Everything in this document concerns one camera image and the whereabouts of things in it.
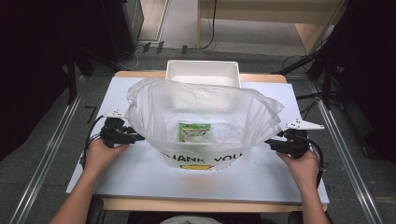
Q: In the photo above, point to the black tripod stand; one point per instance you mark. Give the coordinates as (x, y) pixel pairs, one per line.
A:
(323, 71)

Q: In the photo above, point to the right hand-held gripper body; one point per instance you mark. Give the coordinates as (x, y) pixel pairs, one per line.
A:
(295, 141)

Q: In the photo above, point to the person's left hand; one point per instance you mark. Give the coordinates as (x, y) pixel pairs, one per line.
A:
(99, 155)

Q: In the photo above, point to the black metal stand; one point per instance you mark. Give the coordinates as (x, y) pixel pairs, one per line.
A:
(72, 77)

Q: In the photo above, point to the black cabinet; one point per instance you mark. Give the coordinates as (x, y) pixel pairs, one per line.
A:
(124, 28)

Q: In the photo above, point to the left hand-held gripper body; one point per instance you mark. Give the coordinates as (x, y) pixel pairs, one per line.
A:
(114, 133)

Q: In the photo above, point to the white table cover sheet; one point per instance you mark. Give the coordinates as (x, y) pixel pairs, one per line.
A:
(140, 180)

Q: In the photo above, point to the translucent white plastic bag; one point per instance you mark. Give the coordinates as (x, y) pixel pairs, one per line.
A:
(202, 102)

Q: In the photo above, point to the white plastic bin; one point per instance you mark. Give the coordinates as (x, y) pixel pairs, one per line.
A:
(202, 70)

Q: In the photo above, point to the green seaweed snack packet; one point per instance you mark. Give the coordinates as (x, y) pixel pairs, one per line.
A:
(195, 132)

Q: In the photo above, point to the person's right hand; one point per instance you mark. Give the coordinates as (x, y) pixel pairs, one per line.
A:
(300, 168)

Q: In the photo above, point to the metal floor rail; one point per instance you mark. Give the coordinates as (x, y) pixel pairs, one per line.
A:
(345, 155)
(46, 155)

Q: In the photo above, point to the person's grey clothing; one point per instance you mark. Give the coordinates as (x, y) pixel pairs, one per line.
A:
(190, 220)

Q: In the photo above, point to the light wooden desk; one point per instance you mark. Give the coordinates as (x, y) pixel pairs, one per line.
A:
(249, 12)

